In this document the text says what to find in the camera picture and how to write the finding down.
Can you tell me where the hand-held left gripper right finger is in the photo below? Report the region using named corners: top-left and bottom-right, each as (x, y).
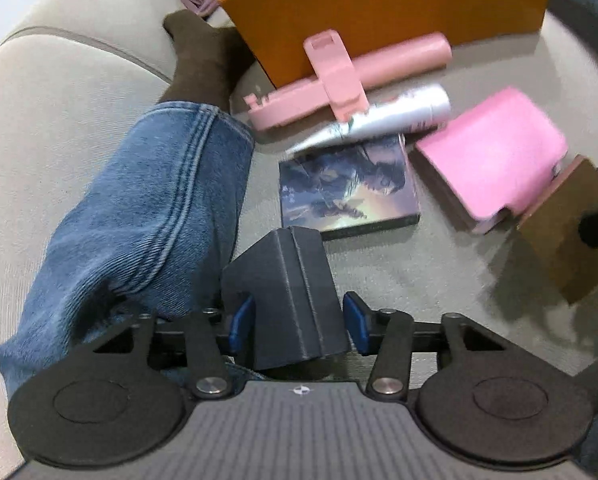
top-left (343, 291), bottom-right (505, 400)

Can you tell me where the silver tube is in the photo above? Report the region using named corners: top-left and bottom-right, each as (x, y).
top-left (284, 84), bottom-right (452, 157)

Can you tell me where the person's jeans leg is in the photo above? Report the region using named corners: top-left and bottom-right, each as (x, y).
top-left (0, 101), bottom-right (256, 402)

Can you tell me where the pink folding stick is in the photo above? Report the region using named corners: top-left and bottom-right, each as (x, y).
top-left (243, 31), bottom-right (453, 132)

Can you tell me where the brown cardboard box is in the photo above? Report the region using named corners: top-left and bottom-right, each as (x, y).
top-left (516, 155), bottom-right (598, 306)

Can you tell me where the dark grey box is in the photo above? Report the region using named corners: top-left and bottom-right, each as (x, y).
top-left (221, 227), bottom-right (353, 372)

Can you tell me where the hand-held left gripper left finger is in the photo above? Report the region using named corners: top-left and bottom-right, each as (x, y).
top-left (94, 294), bottom-right (256, 400)

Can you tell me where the illustrated disc case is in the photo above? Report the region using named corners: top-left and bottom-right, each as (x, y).
top-left (278, 134), bottom-right (423, 241)

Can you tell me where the pink notepad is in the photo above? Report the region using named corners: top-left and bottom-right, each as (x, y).
top-left (413, 86), bottom-right (571, 236)

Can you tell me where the person's dark brown sock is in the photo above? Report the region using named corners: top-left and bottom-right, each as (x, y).
top-left (158, 9), bottom-right (256, 117)

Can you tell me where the orange cardboard box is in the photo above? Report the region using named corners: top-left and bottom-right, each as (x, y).
top-left (216, 0), bottom-right (555, 89)

